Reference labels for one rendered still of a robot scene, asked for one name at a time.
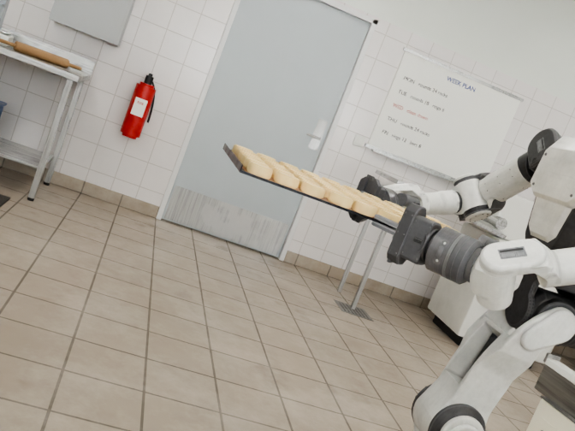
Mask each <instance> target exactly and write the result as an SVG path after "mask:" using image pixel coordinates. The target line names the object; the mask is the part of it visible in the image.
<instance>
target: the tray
mask: <svg viewBox="0 0 575 431"><path fill-rule="evenodd" d="M223 149H224V151H225V152H226V154H227V155H228V157H229V158H230V160H231V161H232V163H233V164H234V166H235V167H236V168H237V169H238V171H239V172H240V173H242V174H246V175H249V176H251V177H253V178H256V179H259V180H262V181H265V182H268V183H270V184H272V185H275V186H279V187H281V188H284V189H287V190H289V191H291V192H296V193H298V194H300V195H303V196H306V197H308V198H312V199H315V200H317V201H319V202H322V203H325V204H328V205H331V206H333V207H336V208H338V209H341V210H345V211H347V212H350V213H352V214H355V215H357V216H361V217H364V218H366V219H369V220H371V221H375V222H378V223H381V224H383V225H385V226H388V227H391V226H389V225H387V224H385V223H383V222H381V221H378V220H377V219H374V218H371V217H369V216H367V215H362V214H360V213H358V212H355V211H352V210H349V209H346V208H343V207H341V206H339V205H336V204H332V203H330V202H327V201H324V200H322V199H320V198H315V197H313V196H311V195H308V194H305V193H303V192H299V191H296V190H294V189H292V188H289V187H286V186H283V185H280V184H277V183H275V182H273V181H270V180H266V179H264V178H261V177H259V176H256V175H254V174H250V173H247V172H246V171H245V170H244V169H243V168H242V167H243V165H242V163H241V162H240V161H239V159H238V158H237V157H236V156H235V154H234V153H233V152H232V150H230V149H229V147H228V146H227V145H226V143H225V144H224V146H223ZM391 228H394V227H391ZM394 229H396V228H394Z"/></svg>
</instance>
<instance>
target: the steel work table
mask: <svg viewBox="0 0 575 431"><path fill-rule="evenodd" d="M1 29H3V30H4V31H7V32H11V33H13V34H12V35H11V36H13V37H14V39H13V42H12V43H15V42H16V41H19V42H22V43H23V44H28V45H31V46H32V47H35V48H38V49H41V50H44V51H47V52H50V53H52V54H54V55H57V56H61V57H63V58H66V59H69V63H72V64H74V65H76V66H79V67H82V69H81V70H78V69H75V68H62V67H59V66H57V65H55V64H52V63H49V62H45V61H42V60H39V59H38V58H35V57H32V56H28V55H25V54H23V53H20V52H18V51H15V50H14V48H12V46H6V47H5V46H2V45H0V54H3V55H5V56H9V57H12V58H14V59H16V60H19V61H21V62H25V63H27V64H30V65H33V66H34V67H37V68H41V69H43V70H46V71H48V72H51V73H53V74H57V75H60V76H62V77H64V78H67V81H66V84H65V86H64V89H63V92H62V96H61V99H60V102H59V104H58V107H57V110H56V114H55V117H54V120H53V122H52V125H51V128H50V132H49V135H48V138H47V140H46V143H45V146H44V150H43V151H38V150H36V149H33V148H31V147H28V146H25V145H21V144H18V143H16V142H14V141H11V140H8V139H4V138H1V137H0V157H3V158H6V159H9V160H11V161H14V162H18V163H21V164H24V165H27V166H29V167H32V168H36V169H37V171H36V174H35V176H34V179H33V183H32V186H31V189H30V192H29V194H28V197H27V200H29V201H32V202H33V201H34V198H35V196H36V193H37V190H38V188H39V183H40V181H41V178H42V175H43V172H44V168H45V165H46V163H48V162H49V161H50V160H51V161H50V166H49V168H48V171H47V174H46V176H45V179H44V185H46V186H49V185H50V181H51V178H52V175H53V173H54V170H55V167H56V163H57V160H58V157H59V155H60V152H61V149H62V145H63V142H64V139H65V137H66V134H67V132H68V128H69V125H70V122H71V120H72V117H73V114H74V110H75V107H76V104H77V102H78V99H79V96H80V92H81V89H82V86H83V84H84V81H87V80H90V78H91V76H92V71H93V69H94V66H95V62H93V61H90V60H88V59H85V58H84V57H81V56H77V55H75V54H73V53H70V52H67V51H65V50H62V49H59V48H57V47H55V46H52V45H50V44H46V43H44V42H41V41H39V40H37V39H34V38H30V37H28V36H26V35H23V34H21V33H18V32H15V31H12V30H10V29H8V28H6V27H2V28H1ZM74 81H75V82H77V85H76V87H75V90H74V95H73V97H72V100H71V103H70V105H69V108H68V113H67V115H66V118H65V121H64V123H63V126H62V131H61V133H60V136H59V139H58V140H57V143H56V148H55V150H54V153H53V155H51V154H50V150H51V147H52V145H53V142H54V139H55V137H56V132H57V129H58V127H59V124H60V121H61V119H62V114H63V112H64V110H65V107H66V104H67V101H68V97H69V94H70V92H71V89H72V86H73V83H74Z"/></svg>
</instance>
